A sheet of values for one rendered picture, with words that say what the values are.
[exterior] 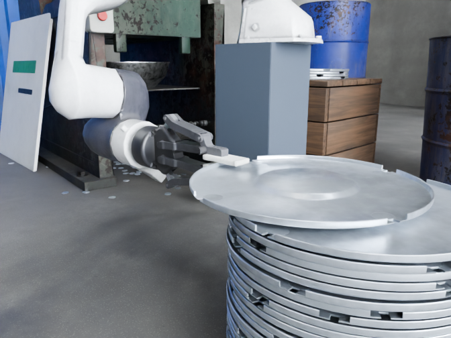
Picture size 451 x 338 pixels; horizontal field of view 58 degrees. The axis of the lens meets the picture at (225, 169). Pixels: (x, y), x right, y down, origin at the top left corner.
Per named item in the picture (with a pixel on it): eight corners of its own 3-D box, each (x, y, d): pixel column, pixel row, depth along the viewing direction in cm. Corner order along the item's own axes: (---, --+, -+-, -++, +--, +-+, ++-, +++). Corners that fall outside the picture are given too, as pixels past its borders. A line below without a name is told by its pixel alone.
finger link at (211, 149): (205, 151, 65) (205, 132, 64) (228, 155, 61) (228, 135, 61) (198, 152, 64) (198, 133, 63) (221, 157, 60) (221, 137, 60)
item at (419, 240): (547, 210, 45) (549, 204, 45) (419, 306, 27) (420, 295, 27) (329, 163, 67) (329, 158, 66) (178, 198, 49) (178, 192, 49)
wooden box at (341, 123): (374, 169, 161) (382, 78, 153) (321, 188, 135) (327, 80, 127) (291, 153, 189) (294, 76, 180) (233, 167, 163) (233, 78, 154)
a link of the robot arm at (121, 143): (108, 121, 75) (124, 124, 71) (164, 115, 83) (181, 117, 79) (113, 187, 78) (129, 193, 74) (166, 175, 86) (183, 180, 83)
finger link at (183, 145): (175, 146, 72) (174, 138, 72) (219, 151, 64) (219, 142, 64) (157, 149, 70) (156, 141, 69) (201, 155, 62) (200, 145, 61)
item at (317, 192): (323, 153, 70) (323, 148, 70) (492, 202, 45) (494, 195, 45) (160, 172, 58) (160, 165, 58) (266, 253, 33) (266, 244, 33)
